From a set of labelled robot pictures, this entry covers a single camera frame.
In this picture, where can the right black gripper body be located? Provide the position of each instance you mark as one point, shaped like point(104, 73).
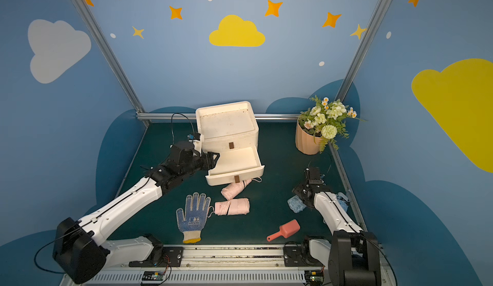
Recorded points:
point(302, 192)

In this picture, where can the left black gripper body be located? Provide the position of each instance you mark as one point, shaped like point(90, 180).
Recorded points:
point(204, 160)

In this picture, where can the light blue umbrella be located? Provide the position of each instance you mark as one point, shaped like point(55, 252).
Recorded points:
point(343, 201)
point(296, 204)

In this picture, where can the white three-drawer cabinet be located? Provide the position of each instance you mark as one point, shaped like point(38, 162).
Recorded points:
point(232, 131)

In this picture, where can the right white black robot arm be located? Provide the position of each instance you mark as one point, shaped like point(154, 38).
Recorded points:
point(353, 255)

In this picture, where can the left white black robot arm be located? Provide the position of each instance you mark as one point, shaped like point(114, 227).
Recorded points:
point(82, 248)

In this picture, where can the pink folded umbrella upper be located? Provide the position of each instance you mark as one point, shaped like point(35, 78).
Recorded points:
point(234, 189)

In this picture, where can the pink folded umbrella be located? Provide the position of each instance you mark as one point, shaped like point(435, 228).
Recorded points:
point(234, 189)
point(231, 207)

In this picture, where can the pink folded umbrella lower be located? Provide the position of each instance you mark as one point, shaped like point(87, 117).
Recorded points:
point(231, 207)

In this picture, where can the blue dotted work glove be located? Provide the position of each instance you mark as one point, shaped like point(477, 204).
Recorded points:
point(191, 219)

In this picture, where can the pink plastic scoop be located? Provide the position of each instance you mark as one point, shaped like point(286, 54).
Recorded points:
point(286, 230)

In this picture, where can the peach pot with flowers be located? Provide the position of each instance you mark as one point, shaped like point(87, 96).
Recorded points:
point(319, 126)

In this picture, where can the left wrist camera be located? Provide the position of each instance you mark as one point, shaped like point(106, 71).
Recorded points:
point(195, 139)

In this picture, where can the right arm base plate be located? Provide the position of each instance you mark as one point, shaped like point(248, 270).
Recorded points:
point(297, 256)

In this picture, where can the aluminium front rail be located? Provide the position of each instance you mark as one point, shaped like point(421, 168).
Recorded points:
point(249, 264)

